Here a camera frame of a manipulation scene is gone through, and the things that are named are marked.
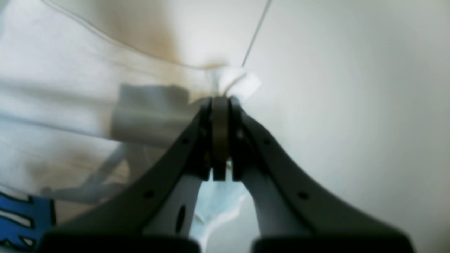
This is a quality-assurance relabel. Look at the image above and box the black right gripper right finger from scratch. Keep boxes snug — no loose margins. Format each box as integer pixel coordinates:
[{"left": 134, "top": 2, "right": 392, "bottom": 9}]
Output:
[{"left": 229, "top": 97, "right": 414, "bottom": 253}]

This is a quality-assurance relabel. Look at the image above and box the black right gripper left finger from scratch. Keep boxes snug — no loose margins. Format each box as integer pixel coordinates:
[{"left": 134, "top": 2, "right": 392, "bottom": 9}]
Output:
[{"left": 38, "top": 97, "right": 229, "bottom": 253}]

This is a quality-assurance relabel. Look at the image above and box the white printed T-shirt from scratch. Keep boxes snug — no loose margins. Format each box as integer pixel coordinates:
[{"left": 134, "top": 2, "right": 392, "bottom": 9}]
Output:
[{"left": 1, "top": 0, "right": 261, "bottom": 253}]

